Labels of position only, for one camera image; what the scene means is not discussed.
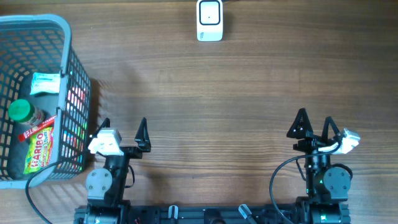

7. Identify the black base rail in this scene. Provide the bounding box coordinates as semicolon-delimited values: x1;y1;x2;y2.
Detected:
73;204;351;224

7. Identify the teal tissue packet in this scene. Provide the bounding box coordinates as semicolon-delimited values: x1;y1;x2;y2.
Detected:
30;72;61;95

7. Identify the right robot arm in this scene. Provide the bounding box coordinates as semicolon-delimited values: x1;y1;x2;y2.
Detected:
287;108;360;223

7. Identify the green lid jar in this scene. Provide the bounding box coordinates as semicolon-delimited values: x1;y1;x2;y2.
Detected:
7;99;45;126

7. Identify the green Haribo candy bag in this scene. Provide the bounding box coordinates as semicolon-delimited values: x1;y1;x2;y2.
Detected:
23;127;53;174

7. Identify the red stick sachet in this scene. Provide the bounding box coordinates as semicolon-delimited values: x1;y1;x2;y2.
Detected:
17;115;57;142

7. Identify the grey plastic shopping basket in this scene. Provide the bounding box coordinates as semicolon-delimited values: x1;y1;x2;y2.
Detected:
1;14;91;189

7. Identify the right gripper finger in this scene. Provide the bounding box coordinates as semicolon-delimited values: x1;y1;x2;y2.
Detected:
286;108;313;139
321;116;341;144

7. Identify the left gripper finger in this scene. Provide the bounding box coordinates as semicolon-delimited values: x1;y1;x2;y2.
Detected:
134;117;150;147
90;118;110;139

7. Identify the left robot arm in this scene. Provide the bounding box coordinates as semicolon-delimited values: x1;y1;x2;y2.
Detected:
73;118;151;224

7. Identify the white barcode scanner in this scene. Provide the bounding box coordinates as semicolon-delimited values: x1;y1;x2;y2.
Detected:
196;0;223;42

